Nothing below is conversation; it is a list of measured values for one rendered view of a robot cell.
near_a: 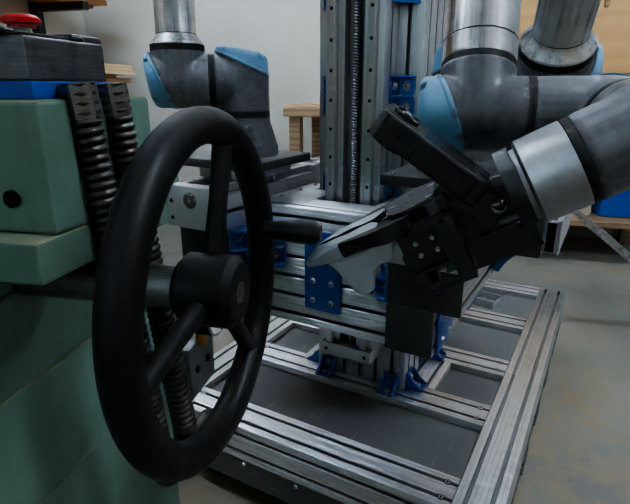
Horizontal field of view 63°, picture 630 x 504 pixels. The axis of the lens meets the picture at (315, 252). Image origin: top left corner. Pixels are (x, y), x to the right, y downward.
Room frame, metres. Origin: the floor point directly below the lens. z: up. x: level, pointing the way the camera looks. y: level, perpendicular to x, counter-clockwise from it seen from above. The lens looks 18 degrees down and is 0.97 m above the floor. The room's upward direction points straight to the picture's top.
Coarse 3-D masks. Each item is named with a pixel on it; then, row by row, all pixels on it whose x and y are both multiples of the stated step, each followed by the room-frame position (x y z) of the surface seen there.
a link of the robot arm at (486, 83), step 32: (448, 0) 0.58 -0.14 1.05; (480, 0) 0.55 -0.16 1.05; (512, 0) 0.55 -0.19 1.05; (448, 32) 0.56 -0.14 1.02; (480, 32) 0.53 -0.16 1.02; (512, 32) 0.54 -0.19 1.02; (448, 64) 0.54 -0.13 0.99; (480, 64) 0.52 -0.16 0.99; (512, 64) 0.53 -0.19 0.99; (448, 96) 0.51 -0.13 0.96; (480, 96) 0.51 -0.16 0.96; (512, 96) 0.50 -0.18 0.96; (448, 128) 0.51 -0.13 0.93; (480, 128) 0.51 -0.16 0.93; (512, 128) 0.50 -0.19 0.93
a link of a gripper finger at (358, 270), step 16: (368, 224) 0.46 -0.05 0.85; (336, 240) 0.47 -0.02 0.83; (320, 256) 0.47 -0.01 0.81; (336, 256) 0.45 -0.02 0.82; (352, 256) 0.46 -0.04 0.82; (368, 256) 0.45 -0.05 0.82; (384, 256) 0.45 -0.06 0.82; (352, 272) 0.46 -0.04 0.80; (368, 272) 0.45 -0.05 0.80; (352, 288) 0.46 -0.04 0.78; (368, 288) 0.46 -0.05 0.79
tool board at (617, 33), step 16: (528, 0) 3.45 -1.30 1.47; (608, 0) 3.32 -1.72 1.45; (624, 0) 3.32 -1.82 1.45; (528, 16) 3.45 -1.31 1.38; (608, 16) 3.34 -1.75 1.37; (624, 16) 3.32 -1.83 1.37; (608, 32) 3.33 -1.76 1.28; (624, 32) 3.31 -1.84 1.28; (608, 48) 3.33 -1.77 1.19; (624, 48) 3.31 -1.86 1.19; (608, 64) 3.33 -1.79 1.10; (624, 64) 3.30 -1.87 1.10
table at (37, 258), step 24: (168, 216) 0.49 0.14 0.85; (0, 240) 0.33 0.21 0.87; (24, 240) 0.33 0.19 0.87; (48, 240) 0.33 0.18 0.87; (72, 240) 0.35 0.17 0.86; (96, 240) 0.38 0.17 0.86; (0, 264) 0.33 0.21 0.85; (24, 264) 0.32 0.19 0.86; (48, 264) 0.33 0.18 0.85; (72, 264) 0.35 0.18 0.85
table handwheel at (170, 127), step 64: (192, 128) 0.35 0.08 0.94; (128, 192) 0.29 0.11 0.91; (256, 192) 0.49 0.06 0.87; (128, 256) 0.27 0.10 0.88; (192, 256) 0.39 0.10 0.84; (256, 256) 0.50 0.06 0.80; (128, 320) 0.26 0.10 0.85; (192, 320) 0.34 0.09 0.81; (256, 320) 0.48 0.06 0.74; (128, 384) 0.25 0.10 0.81; (128, 448) 0.26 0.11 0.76; (192, 448) 0.32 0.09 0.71
